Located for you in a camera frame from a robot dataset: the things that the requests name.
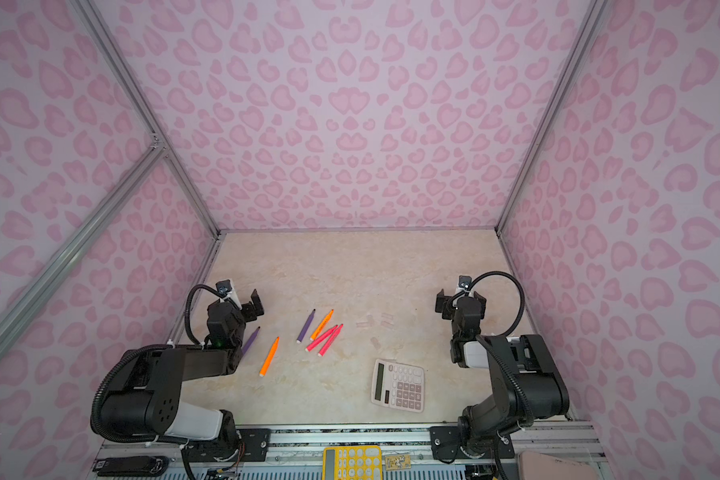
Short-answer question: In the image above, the pink highlighter pen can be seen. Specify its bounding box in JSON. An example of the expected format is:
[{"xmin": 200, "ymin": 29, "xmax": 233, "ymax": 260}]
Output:
[
  {"xmin": 318, "ymin": 324, "xmax": 344, "ymax": 357},
  {"xmin": 306, "ymin": 326, "xmax": 338, "ymax": 352}
]

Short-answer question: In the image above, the purple highlighter pen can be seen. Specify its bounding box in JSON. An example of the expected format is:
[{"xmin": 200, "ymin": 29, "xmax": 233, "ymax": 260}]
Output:
[
  {"xmin": 296, "ymin": 309, "xmax": 316, "ymax": 343},
  {"xmin": 241, "ymin": 327, "xmax": 261, "ymax": 357}
]

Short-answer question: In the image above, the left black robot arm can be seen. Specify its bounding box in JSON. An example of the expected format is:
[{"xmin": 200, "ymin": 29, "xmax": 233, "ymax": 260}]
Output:
[{"xmin": 90, "ymin": 281, "xmax": 264, "ymax": 462}]

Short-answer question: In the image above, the left black corrugated cable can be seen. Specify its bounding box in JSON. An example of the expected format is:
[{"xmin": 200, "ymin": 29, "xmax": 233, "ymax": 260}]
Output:
[{"xmin": 184, "ymin": 283, "xmax": 223, "ymax": 346}]

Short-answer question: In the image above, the orange highlighter pen lower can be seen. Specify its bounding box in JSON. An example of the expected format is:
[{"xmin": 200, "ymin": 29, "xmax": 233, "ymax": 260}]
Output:
[{"xmin": 259, "ymin": 337, "xmax": 280, "ymax": 377}]

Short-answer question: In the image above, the orange highlighter pen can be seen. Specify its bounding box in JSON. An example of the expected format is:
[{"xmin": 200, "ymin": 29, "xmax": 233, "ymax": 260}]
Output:
[
  {"xmin": 259, "ymin": 337, "xmax": 280, "ymax": 377},
  {"xmin": 310, "ymin": 309, "xmax": 334, "ymax": 340}
]

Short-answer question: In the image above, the aluminium frame strut left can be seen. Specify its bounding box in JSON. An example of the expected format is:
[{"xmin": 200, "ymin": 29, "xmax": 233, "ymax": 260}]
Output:
[{"xmin": 0, "ymin": 141, "xmax": 165, "ymax": 362}]

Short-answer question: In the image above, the yellow calculator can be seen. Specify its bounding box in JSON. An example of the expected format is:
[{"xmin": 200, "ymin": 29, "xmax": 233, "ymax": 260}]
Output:
[{"xmin": 321, "ymin": 445, "xmax": 383, "ymax": 480}]

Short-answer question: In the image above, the orange highlighter pen upper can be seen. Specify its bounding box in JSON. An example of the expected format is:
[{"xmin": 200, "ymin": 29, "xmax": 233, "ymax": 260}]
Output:
[{"xmin": 310, "ymin": 309, "xmax": 334, "ymax": 340}]

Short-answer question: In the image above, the small brown circuit board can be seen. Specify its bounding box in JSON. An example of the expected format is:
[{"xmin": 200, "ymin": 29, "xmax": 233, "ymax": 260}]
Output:
[{"xmin": 384, "ymin": 454, "xmax": 412, "ymax": 472}]

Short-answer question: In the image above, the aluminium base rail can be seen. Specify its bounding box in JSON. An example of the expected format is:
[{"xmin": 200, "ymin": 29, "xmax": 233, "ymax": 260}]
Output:
[{"xmin": 94, "ymin": 421, "xmax": 614, "ymax": 479}]

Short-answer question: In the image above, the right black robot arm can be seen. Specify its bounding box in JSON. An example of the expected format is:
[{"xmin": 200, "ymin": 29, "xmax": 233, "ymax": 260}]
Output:
[{"xmin": 429, "ymin": 291, "xmax": 570, "ymax": 464}]

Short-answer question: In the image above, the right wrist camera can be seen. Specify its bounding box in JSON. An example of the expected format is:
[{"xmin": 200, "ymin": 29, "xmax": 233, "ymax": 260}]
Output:
[{"xmin": 456, "ymin": 275, "xmax": 473, "ymax": 296}]

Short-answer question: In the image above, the pink desk calculator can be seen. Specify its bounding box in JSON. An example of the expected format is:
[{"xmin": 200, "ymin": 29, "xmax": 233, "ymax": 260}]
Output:
[{"xmin": 370, "ymin": 359, "xmax": 425, "ymax": 413}]

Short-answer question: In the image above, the black device on rail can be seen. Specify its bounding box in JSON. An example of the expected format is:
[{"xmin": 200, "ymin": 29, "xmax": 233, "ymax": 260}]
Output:
[{"xmin": 93, "ymin": 456, "xmax": 170, "ymax": 478}]

